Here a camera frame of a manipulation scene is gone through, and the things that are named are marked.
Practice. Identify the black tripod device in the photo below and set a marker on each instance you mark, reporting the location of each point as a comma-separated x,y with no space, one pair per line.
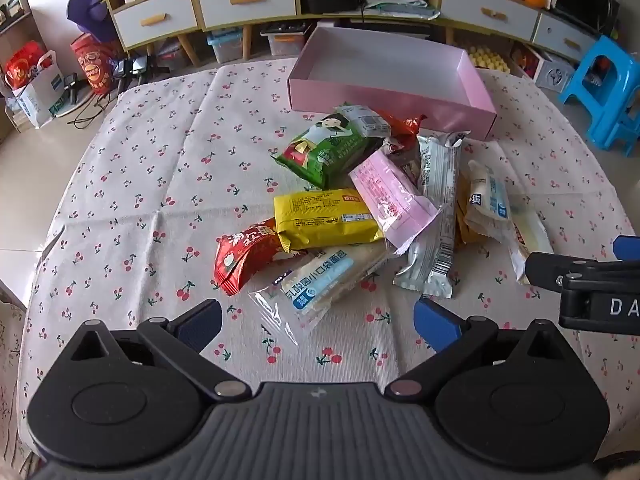
132,67

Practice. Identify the clear bread packet blue label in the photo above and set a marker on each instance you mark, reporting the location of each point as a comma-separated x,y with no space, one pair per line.
320,280

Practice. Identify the green snack packet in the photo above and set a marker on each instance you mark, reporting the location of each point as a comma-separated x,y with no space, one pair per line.
320,152

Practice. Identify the red printed bag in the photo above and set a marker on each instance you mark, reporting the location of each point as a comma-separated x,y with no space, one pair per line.
92,65

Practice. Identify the white box blue print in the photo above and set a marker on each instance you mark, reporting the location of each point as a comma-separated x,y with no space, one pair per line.
555,74

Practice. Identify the purple cloth bag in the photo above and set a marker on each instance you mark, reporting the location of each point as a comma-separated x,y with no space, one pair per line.
90,10

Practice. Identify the yellow snack packet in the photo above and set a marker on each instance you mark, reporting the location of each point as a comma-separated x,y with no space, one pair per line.
325,220

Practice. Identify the white paper shopping bag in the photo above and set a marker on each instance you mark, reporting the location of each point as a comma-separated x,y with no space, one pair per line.
40,100

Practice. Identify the cherry print tablecloth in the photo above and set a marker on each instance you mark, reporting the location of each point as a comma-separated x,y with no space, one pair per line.
150,185

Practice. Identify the yellow egg tray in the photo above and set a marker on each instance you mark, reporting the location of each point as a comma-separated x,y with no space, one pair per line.
490,60

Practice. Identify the blue lid storage box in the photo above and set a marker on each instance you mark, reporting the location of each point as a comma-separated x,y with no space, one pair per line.
225,47

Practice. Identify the stack of folded papers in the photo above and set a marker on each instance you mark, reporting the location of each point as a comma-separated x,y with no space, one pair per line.
400,2

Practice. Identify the black handheld device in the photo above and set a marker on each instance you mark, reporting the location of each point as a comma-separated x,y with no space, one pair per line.
71,87

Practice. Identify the white packet blue label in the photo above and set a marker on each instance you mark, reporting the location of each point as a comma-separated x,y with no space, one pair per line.
487,200

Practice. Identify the wooden cabinet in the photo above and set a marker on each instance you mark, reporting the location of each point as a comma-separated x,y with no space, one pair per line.
188,50

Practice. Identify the red snack packet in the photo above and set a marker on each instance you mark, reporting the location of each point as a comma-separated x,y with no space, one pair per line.
245,257
406,127

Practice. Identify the pink translucent packet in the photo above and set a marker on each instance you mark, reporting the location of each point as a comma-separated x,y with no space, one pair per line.
390,195

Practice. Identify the pink cardboard box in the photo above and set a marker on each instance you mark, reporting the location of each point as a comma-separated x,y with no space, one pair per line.
325,95

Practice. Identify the long silver white packet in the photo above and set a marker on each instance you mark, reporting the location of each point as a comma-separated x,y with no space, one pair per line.
435,240

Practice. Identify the blue plastic stool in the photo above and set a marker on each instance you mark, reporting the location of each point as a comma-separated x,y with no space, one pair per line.
605,85

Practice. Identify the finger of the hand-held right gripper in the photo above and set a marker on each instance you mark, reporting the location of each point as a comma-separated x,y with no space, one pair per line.
629,249
545,270

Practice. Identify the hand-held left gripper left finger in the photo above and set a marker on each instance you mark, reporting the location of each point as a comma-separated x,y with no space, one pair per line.
200,322

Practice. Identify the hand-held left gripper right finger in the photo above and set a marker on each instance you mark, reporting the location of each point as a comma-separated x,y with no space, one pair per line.
435,325

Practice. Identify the red gift bag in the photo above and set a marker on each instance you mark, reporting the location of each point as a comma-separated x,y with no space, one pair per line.
25,65

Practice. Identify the clear storage box orange latch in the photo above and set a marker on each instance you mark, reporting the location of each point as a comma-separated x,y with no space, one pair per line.
282,42

